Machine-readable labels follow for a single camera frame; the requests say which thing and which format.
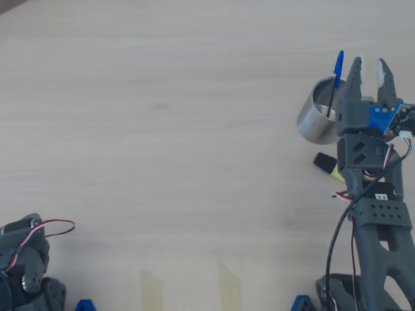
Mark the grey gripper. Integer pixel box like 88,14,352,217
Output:
335,55,403,137

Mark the blue cap ballpoint pen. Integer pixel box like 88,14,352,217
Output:
326,50,345,118

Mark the silver steel mug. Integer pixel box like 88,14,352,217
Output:
296,76,346,145

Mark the yellow highlighter with black cap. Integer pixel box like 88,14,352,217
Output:
313,152,346,184

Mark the blue plastic base clamp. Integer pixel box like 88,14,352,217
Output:
75,299,97,311
290,294,317,311

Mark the long beige tape strip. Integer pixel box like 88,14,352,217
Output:
217,260,243,311

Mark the short beige tape strip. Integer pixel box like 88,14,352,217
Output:
140,270,164,311

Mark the camera board on blue mount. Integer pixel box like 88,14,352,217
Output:
369,102,415,140

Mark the red white black servo wire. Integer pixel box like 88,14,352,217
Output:
331,144,395,311

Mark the red white black looped wire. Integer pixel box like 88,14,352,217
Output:
6,220,76,273

